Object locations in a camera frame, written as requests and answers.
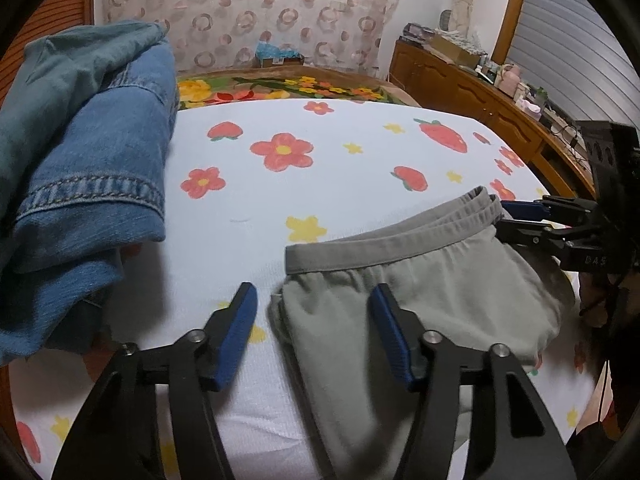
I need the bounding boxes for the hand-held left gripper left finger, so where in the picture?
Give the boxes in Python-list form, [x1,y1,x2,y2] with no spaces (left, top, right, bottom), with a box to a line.
[52,282,258,480]

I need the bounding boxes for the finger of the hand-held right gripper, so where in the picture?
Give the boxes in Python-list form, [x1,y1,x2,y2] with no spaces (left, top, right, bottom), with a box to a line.
[497,220,608,272]
[500,198,598,226]

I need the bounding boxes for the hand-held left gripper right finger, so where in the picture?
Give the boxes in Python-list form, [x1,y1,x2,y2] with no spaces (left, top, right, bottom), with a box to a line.
[367,283,576,480]

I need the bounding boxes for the grey-green pants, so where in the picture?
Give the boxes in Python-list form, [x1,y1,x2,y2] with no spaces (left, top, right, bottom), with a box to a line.
[270,185,577,480]

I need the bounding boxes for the pink container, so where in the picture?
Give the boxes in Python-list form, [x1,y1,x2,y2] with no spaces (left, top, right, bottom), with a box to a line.
[499,63,522,96]

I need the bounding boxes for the wooden cabinet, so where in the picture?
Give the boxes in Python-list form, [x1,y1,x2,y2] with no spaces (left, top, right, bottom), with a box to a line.
[389,39,597,197]

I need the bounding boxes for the white flower print bedsheet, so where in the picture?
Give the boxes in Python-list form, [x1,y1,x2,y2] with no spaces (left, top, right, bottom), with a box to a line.
[10,97,601,480]

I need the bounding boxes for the grey window blind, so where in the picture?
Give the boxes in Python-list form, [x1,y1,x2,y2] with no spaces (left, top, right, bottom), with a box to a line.
[506,0,640,128]

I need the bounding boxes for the cardboard box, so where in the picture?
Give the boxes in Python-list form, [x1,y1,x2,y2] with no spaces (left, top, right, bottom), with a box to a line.
[431,33,482,69]

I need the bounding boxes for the blue denim garment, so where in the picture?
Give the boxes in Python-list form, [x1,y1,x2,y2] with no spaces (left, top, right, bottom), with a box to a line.
[0,39,181,367]

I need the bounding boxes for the brown floral blanket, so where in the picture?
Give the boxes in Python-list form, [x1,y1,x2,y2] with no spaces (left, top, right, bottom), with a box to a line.
[175,64,422,112]

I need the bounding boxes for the blue tissue pack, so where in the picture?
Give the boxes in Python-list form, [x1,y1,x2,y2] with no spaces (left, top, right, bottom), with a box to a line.
[255,41,306,68]

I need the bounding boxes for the teal garment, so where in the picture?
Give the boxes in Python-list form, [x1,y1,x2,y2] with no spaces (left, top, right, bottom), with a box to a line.
[0,20,169,223]

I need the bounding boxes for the circle pattern curtain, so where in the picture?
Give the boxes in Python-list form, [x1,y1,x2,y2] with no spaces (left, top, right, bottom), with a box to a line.
[94,0,407,74]

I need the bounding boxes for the wooden slatted panel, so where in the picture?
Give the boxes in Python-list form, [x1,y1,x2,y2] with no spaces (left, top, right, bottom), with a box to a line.
[0,0,97,88]

